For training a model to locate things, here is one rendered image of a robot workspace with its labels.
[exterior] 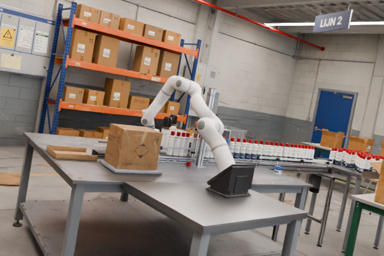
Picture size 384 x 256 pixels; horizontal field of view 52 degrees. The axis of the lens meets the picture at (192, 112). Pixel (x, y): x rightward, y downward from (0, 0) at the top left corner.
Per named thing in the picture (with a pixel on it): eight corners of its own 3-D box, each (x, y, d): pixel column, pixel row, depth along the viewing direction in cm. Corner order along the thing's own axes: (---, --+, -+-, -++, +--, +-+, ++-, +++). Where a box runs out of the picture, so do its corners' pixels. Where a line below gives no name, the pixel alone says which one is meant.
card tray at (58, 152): (85, 152, 305) (86, 147, 305) (97, 160, 283) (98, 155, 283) (46, 150, 288) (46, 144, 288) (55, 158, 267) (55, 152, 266)
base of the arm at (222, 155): (232, 179, 272) (222, 155, 280) (249, 166, 260) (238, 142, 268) (211, 181, 260) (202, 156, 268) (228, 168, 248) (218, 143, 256)
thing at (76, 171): (211, 149, 463) (211, 147, 463) (312, 187, 339) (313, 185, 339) (23, 134, 346) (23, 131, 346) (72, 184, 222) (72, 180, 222)
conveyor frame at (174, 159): (250, 164, 392) (251, 159, 392) (258, 167, 383) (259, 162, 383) (91, 155, 300) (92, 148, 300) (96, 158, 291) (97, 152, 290)
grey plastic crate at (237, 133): (224, 139, 602) (227, 126, 601) (244, 145, 574) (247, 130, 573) (197, 138, 560) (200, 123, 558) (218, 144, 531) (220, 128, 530)
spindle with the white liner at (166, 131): (164, 147, 366) (170, 116, 365) (169, 150, 359) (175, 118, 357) (156, 147, 361) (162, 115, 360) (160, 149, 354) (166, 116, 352)
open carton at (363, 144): (343, 151, 793) (346, 134, 791) (354, 152, 820) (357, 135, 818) (363, 156, 760) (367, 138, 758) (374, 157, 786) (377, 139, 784)
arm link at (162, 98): (168, 98, 297) (147, 128, 306) (172, 94, 313) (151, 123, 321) (158, 91, 297) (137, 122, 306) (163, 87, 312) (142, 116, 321)
